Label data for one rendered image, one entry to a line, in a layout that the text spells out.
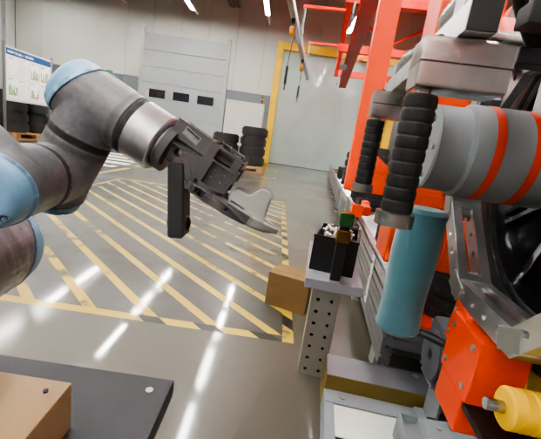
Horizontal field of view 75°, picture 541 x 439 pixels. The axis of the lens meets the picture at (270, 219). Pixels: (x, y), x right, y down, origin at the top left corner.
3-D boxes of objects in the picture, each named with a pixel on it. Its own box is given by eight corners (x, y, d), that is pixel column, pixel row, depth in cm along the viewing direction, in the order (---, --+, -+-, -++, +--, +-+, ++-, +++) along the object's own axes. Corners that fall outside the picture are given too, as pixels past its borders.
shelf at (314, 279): (361, 298, 102) (363, 288, 101) (303, 287, 104) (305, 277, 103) (350, 254, 144) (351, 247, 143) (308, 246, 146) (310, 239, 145)
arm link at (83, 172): (-15, 193, 47) (24, 113, 45) (34, 180, 59) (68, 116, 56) (51, 229, 49) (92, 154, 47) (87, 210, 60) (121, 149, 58)
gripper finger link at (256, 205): (294, 210, 50) (240, 174, 49) (272, 243, 51) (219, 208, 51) (294, 206, 53) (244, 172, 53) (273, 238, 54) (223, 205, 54)
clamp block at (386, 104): (417, 121, 68) (423, 93, 67) (370, 115, 69) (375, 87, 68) (411, 123, 73) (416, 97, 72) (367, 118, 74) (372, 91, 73)
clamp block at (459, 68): (507, 97, 35) (524, 39, 34) (414, 84, 36) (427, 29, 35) (484, 103, 40) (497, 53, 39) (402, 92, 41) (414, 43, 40)
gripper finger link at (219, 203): (249, 219, 49) (196, 184, 49) (243, 227, 50) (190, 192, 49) (253, 212, 54) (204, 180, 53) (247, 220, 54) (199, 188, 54)
